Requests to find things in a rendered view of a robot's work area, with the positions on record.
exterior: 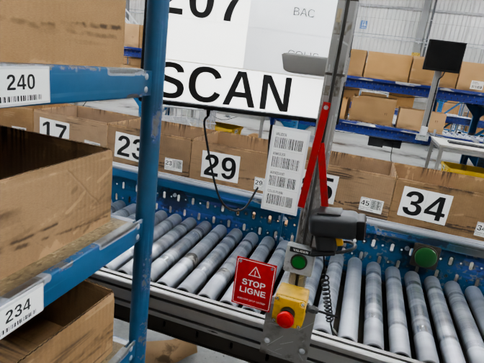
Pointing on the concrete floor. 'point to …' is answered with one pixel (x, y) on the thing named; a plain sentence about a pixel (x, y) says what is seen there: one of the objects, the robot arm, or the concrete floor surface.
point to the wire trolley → (190, 117)
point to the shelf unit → (151, 112)
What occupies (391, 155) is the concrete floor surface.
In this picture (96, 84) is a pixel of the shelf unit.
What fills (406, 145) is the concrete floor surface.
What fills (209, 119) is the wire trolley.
